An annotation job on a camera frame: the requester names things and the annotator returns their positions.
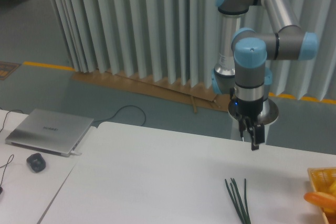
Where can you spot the brown floor sign mat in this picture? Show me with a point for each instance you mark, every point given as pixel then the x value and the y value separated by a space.
pixel 7 68

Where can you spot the orange wicker basket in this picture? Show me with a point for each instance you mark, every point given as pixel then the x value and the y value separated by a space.
pixel 320 180

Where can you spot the silver Huawei laptop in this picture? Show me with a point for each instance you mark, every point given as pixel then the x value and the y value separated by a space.
pixel 50 132

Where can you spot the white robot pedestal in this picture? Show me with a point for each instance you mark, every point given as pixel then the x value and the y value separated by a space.
pixel 268 116

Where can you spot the green chive bunch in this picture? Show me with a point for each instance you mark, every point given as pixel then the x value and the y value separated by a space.
pixel 239 202

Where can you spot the black computer mouse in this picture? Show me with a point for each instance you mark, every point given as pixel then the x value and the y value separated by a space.
pixel 36 162

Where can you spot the orange carrot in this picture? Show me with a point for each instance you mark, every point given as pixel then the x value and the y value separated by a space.
pixel 323 200

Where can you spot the yellow fruit in basket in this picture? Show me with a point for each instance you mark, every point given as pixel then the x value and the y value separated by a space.
pixel 332 189

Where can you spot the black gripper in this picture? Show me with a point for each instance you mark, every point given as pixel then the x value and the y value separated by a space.
pixel 249 111

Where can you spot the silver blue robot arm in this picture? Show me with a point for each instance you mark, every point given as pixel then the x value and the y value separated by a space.
pixel 241 70

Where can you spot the pale green pleated curtain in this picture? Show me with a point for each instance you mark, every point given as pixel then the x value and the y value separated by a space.
pixel 179 40

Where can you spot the flat brown cardboard sheet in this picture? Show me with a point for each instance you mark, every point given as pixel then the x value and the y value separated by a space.
pixel 197 96

